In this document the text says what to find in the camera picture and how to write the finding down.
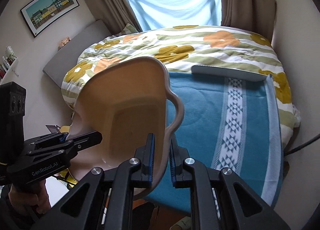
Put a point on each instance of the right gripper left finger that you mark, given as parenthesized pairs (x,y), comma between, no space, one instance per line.
(103,199)

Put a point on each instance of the grey bed headboard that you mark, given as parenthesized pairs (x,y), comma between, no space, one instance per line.
(66,58)

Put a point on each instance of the white wall shelf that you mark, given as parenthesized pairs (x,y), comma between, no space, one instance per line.
(9,64)

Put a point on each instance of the white tray table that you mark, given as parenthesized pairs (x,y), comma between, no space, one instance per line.
(228,72)

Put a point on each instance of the right brown curtain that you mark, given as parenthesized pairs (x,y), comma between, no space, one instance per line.
(252,15)

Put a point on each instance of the light blue window cloth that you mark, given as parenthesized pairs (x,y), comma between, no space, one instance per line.
(156,14)

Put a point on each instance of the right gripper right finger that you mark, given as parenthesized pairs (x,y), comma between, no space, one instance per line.
(219,199)

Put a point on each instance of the pink handled dish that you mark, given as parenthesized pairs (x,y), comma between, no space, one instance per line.
(126,102)

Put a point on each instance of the framed houses picture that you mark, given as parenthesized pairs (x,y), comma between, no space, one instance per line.
(39,14)

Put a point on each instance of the floral striped duvet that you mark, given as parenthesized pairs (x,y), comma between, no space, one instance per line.
(181,47)

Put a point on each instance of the blue patterned table cloth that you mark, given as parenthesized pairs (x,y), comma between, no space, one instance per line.
(232,123)

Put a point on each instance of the green striped pillow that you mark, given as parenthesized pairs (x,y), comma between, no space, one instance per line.
(128,29)

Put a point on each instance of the person left hand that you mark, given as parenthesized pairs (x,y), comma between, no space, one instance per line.
(38,197)

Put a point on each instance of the small pink figurine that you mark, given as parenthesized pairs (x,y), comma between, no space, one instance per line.
(63,42)

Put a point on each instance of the black curved floor lamp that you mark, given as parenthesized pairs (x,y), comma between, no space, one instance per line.
(302,146)

